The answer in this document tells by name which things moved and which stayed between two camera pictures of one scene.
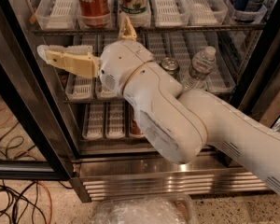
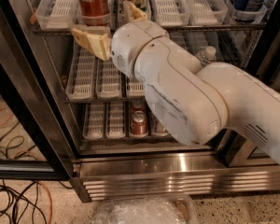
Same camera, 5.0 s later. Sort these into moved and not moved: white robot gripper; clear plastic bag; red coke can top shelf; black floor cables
Moved: white robot gripper
Not moved: red coke can top shelf; clear plastic bag; black floor cables
